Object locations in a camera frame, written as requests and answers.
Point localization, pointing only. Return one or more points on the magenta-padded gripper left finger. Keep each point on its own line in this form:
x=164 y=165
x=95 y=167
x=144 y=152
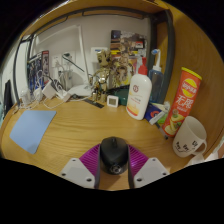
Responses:
x=76 y=171

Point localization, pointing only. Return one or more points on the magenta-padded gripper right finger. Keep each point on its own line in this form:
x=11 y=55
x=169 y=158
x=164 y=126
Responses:
x=151 y=171

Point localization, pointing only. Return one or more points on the black computer mouse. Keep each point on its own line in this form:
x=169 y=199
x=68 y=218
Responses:
x=114 y=153

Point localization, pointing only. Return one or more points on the light blue mouse pad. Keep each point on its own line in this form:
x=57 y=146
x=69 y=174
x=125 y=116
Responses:
x=31 y=128

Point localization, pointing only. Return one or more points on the white printed mug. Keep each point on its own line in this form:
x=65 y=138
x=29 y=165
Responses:
x=190 y=136

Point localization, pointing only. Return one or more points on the small blue packet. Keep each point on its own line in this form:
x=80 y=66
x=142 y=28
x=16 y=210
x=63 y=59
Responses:
x=152 y=113

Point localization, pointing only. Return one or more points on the white lotion pump bottle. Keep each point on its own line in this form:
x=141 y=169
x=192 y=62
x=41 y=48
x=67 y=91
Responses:
x=138 y=96

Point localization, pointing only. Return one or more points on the white power strip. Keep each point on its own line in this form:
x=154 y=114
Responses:
x=63 y=96

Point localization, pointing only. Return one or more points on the red potato chips can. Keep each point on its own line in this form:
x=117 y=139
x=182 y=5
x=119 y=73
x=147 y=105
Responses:
x=183 y=100

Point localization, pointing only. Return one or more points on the dark green container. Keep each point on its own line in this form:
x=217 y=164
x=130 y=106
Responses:
x=123 y=98

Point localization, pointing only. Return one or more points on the small white desk clock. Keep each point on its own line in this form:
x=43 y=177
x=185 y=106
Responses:
x=112 y=101

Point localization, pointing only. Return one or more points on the white charger block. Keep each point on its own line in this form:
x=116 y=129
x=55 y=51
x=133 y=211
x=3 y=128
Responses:
x=49 y=89

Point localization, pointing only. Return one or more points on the blue squeeze bottle white nozzle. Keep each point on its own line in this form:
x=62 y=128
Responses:
x=157 y=83

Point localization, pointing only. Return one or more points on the steel cup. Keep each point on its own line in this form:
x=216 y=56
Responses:
x=66 y=78

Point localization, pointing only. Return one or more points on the golden robot figurine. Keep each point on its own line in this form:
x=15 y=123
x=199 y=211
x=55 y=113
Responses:
x=101 y=78

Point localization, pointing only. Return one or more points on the black bag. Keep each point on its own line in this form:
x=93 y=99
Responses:
x=7 y=96

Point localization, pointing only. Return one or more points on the robot model kit box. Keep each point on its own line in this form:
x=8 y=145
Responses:
x=39 y=70

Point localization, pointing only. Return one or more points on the colourful printed box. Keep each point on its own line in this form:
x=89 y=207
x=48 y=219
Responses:
x=128 y=46

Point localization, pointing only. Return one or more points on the white wall socket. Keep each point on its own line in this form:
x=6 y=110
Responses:
x=56 y=60
x=69 y=57

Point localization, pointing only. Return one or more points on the white wall box blue label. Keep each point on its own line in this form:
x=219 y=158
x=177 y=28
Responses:
x=98 y=53

